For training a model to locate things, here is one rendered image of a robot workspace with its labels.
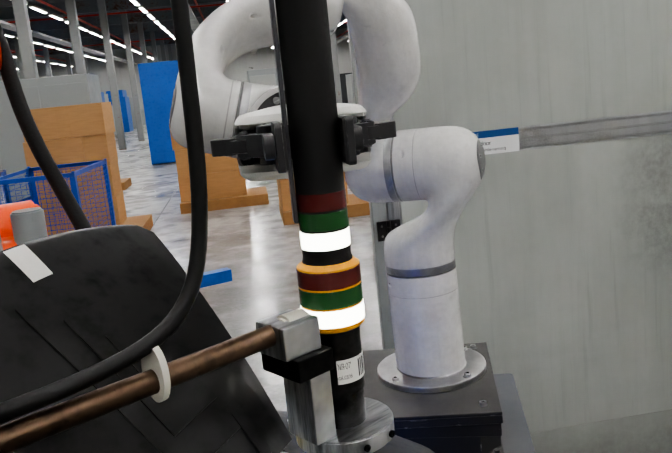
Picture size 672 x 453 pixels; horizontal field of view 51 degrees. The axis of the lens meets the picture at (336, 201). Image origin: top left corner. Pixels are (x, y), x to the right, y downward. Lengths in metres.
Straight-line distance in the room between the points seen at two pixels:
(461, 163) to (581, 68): 1.46
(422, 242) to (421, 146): 0.16
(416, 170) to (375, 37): 0.22
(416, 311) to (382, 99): 0.35
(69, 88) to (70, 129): 2.62
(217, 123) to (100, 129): 7.77
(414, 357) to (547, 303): 1.43
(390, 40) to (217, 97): 0.44
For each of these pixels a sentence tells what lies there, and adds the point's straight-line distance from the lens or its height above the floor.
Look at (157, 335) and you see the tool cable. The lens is 0.41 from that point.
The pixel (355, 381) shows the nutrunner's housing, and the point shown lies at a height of 1.32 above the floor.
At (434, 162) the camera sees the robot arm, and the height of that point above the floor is 1.38.
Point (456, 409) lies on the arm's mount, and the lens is 1.13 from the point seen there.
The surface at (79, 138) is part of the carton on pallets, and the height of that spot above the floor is 1.21.
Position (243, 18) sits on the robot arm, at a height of 1.59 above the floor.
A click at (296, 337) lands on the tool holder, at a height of 1.36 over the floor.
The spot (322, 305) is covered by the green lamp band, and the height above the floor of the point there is 1.38.
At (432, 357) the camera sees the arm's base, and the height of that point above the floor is 1.06.
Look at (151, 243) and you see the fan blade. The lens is 0.57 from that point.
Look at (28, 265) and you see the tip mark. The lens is 0.52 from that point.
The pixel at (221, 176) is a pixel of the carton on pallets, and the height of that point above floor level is 0.44.
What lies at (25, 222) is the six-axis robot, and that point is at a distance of 4.30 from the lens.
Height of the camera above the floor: 1.52
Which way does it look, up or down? 9 degrees down
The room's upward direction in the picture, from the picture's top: 6 degrees counter-clockwise
